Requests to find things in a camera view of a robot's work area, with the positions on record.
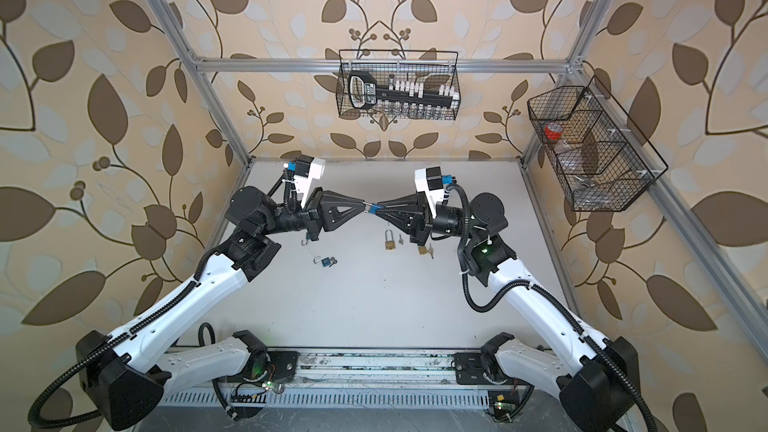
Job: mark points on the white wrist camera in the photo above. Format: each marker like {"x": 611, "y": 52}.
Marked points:
{"x": 298, "y": 177}
{"x": 432, "y": 189}

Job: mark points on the side black wire basket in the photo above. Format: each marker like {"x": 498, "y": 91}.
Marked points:
{"x": 604, "y": 161}

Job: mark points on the large brass padlock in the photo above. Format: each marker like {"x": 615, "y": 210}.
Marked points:
{"x": 390, "y": 243}

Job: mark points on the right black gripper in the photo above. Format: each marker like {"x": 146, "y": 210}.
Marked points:
{"x": 418, "y": 216}

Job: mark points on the black socket tool set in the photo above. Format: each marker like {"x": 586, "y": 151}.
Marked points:
{"x": 364, "y": 92}

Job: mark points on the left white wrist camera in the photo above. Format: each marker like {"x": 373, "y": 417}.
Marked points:
{"x": 298, "y": 177}

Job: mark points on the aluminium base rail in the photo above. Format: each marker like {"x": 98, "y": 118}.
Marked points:
{"x": 470, "y": 379}

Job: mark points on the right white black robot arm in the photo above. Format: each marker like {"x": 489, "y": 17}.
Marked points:
{"x": 596, "y": 379}

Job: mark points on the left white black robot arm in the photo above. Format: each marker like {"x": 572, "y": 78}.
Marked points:
{"x": 120, "y": 371}

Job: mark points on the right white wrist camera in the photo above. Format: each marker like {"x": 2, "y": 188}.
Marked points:
{"x": 432, "y": 189}

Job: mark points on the back black wire basket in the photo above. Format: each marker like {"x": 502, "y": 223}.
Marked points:
{"x": 433, "y": 67}

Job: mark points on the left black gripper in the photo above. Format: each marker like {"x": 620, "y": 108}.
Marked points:
{"x": 319, "y": 209}

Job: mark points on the blue padlock with keys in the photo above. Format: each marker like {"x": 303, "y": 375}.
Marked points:
{"x": 325, "y": 262}

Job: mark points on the red item in basket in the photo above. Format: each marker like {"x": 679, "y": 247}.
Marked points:
{"x": 553, "y": 131}

